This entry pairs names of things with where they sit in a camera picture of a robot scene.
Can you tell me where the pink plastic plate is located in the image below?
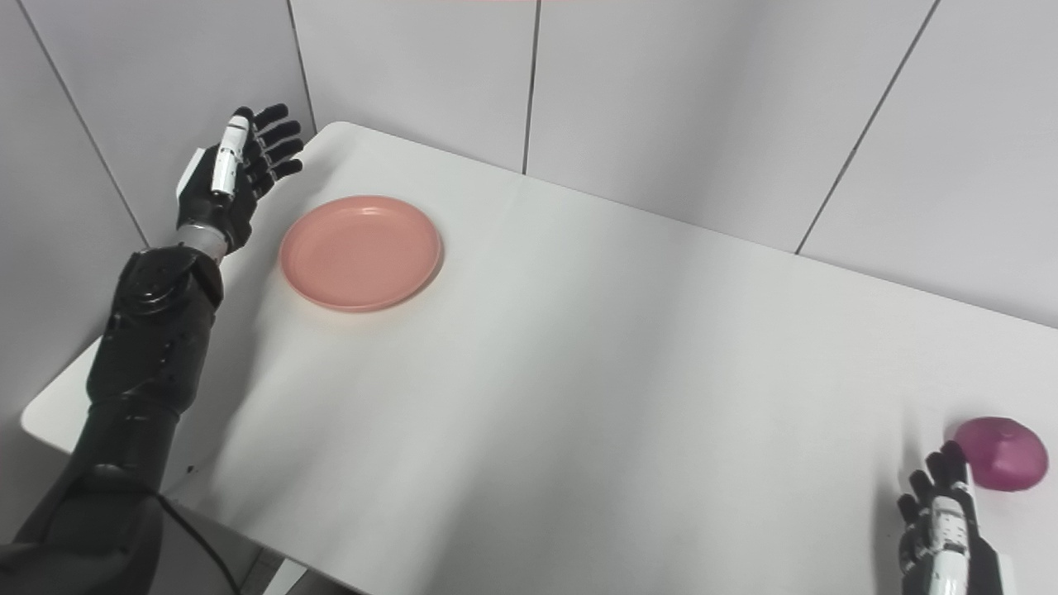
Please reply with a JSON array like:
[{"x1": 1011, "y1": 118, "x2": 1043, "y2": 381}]
[{"x1": 279, "y1": 195, "x2": 444, "y2": 314}]

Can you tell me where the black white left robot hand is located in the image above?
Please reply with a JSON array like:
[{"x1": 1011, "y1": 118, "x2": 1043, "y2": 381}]
[{"x1": 175, "y1": 103, "x2": 306, "y2": 255}]

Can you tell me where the purple red onion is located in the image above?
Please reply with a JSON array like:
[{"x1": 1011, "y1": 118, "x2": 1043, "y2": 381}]
[{"x1": 953, "y1": 416, "x2": 1050, "y2": 493}]

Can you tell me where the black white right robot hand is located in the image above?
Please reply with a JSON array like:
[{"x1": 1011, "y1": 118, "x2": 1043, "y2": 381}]
[{"x1": 897, "y1": 440, "x2": 1019, "y2": 595}]

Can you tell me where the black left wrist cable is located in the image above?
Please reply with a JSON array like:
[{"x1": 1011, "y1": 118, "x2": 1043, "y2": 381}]
[{"x1": 154, "y1": 493, "x2": 242, "y2": 595}]

